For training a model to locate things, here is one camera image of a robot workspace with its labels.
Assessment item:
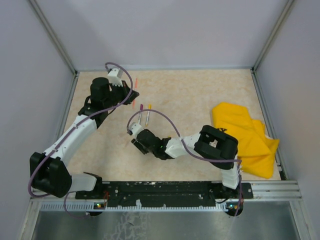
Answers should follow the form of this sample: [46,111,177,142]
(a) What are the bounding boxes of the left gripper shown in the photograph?
[103,79,139,109]

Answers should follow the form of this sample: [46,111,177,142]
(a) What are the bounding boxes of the orange pen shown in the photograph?
[132,77,138,109]

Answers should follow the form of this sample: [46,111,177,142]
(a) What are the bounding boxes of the white purple marker pen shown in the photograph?
[137,112,143,125]

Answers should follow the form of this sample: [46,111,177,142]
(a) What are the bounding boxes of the white yellow marker pen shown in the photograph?
[145,111,150,127]

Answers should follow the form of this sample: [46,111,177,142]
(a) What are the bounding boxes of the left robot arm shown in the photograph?
[27,77,139,199]

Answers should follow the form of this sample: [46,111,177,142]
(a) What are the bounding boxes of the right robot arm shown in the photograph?
[127,122,241,198]

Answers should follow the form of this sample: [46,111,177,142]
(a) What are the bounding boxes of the yellow cloth bag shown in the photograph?
[212,102,280,179]

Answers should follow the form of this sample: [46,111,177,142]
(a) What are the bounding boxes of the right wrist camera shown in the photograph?
[127,122,144,139]

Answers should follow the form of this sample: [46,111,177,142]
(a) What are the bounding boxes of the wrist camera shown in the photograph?
[127,122,144,139]
[107,68,123,87]

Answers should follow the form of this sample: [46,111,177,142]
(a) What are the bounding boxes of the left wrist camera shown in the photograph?
[107,68,123,87]

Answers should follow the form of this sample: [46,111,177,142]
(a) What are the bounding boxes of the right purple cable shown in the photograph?
[126,108,245,218]

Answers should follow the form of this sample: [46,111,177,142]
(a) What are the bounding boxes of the purple cable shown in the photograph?
[27,61,133,220]
[126,108,245,218]

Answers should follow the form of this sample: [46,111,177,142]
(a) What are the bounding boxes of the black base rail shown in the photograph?
[75,181,253,208]

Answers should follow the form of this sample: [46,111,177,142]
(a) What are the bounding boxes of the white slotted cable duct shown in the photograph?
[39,201,243,213]

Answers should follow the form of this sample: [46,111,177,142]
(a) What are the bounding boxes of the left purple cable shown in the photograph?
[27,61,133,220]

